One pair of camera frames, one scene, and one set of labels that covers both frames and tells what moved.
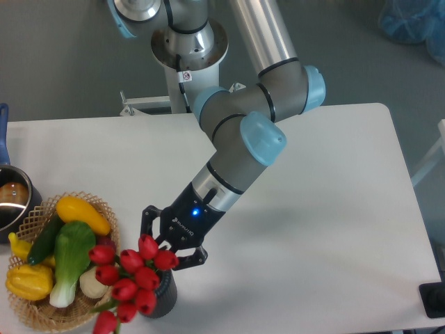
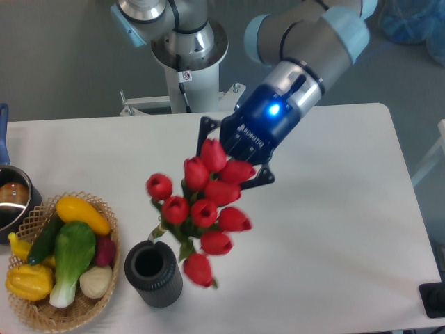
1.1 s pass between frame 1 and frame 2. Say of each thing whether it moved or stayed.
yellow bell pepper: stayed
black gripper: moved
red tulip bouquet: moved
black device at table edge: stayed
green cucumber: stayed
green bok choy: stayed
